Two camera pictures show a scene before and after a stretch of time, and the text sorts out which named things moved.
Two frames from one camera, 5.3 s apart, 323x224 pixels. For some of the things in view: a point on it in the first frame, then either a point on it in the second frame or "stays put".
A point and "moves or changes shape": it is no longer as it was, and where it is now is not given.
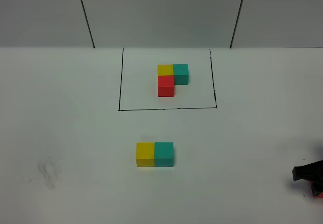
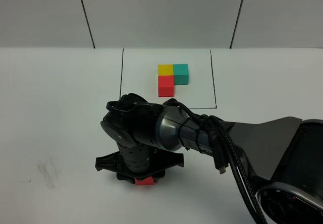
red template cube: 166,86 stays put
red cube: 320,196 moves or changes shape
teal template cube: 180,73 stays put
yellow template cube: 165,69 stays put
